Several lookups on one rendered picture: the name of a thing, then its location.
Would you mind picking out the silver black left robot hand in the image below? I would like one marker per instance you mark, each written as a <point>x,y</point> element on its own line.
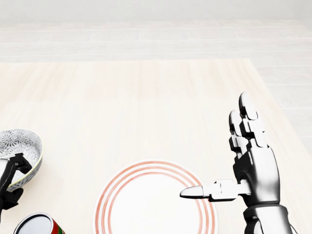
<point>11,170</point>

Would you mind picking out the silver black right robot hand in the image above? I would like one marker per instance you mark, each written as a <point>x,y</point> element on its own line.
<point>262,175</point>

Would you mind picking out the black white patterned bowl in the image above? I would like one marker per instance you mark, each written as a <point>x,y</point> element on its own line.
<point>23,143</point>

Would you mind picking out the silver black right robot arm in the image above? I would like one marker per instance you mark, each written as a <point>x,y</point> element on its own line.
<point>268,219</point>

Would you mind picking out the white plate with red rings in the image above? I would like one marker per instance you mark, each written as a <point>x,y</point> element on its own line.
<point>151,202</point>

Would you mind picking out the red green striped tin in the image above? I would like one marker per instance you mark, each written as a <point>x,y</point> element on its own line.
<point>36,224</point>

